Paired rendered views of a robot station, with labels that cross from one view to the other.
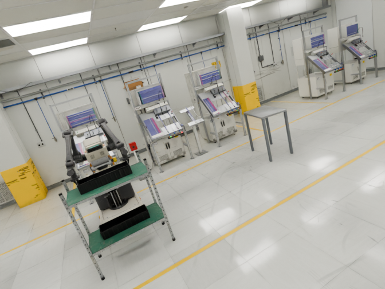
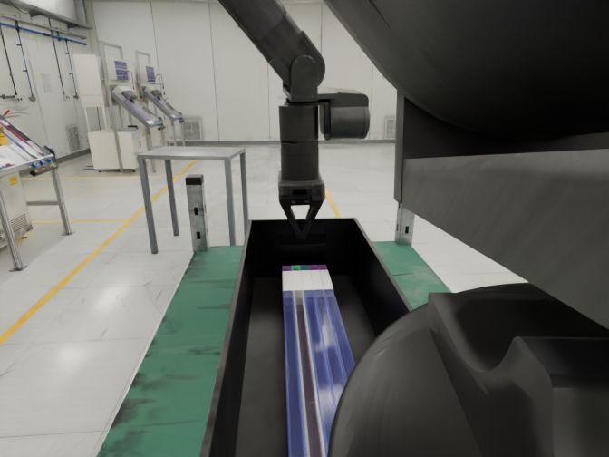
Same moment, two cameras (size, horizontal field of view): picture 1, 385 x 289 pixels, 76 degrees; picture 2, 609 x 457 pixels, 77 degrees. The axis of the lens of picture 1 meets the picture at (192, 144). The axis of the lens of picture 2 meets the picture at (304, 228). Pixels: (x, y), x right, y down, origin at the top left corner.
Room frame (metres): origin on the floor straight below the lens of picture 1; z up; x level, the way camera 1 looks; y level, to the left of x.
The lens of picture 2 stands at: (2.52, 1.33, 1.25)
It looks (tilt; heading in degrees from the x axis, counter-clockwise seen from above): 20 degrees down; 286
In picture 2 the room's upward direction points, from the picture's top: straight up
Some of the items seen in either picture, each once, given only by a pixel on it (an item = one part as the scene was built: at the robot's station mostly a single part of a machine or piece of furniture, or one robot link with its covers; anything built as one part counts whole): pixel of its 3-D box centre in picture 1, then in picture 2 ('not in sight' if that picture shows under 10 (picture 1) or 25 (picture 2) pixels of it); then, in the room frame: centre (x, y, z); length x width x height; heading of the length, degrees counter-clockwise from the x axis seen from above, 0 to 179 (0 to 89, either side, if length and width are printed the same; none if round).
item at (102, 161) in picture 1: (102, 166); not in sight; (3.04, 1.20, 0.99); 0.28 x 0.16 x 0.22; 110
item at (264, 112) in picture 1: (267, 132); (198, 199); (4.18, -1.36, 0.40); 0.70 x 0.45 x 0.80; 9
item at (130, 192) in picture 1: (110, 184); not in sight; (3.40, 1.33, 0.59); 0.55 x 0.34 x 0.83; 110
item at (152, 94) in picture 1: (151, 94); not in sight; (5.37, 0.54, 1.52); 0.51 x 0.13 x 0.27; 110
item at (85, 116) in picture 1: (90, 144); not in sight; (4.98, 2.01, 0.95); 1.35 x 0.82 x 1.90; 20
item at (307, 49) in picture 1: (313, 63); (114, 109); (7.21, -4.05, 0.95); 1.36 x 0.82 x 1.90; 20
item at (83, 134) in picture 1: (97, 159); not in sight; (4.80, 1.92, 0.66); 1.01 x 0.73 x 1.31; 20
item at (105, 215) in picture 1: (121, 211); not in sight; (3.32, 1.30, 0.16); 0.67 x 0.64 x 0.25; 20
